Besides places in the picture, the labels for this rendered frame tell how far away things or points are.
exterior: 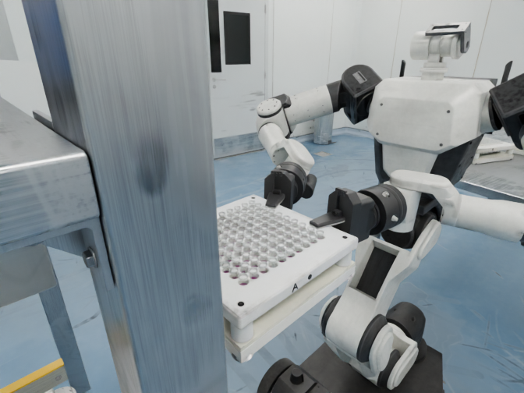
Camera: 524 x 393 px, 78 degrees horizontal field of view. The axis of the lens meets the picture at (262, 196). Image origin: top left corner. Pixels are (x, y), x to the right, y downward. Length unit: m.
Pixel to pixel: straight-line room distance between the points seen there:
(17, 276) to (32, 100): 3.39
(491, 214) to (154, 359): 0.63
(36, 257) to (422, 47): 0.89
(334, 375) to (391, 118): 0.99
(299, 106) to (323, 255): 0.64
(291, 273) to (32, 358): 1.70
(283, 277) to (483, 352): 1.66
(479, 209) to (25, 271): 0.71
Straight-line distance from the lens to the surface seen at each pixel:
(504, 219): 0.72
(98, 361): 1.86
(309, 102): 1.03
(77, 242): 0.19
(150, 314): 0.19
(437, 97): 0.89
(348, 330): 0.99
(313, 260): 0.47
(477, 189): 1.48
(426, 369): 1.59
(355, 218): 0.58
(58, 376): 0.65
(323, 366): 1.48
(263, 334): 0.43
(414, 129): 0.91
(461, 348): 1.99
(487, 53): 5.25
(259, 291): 0.41
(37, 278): 0.48
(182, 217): 0.17
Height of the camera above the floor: 1.31
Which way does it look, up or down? 23 degrees down
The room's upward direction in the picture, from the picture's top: straight up
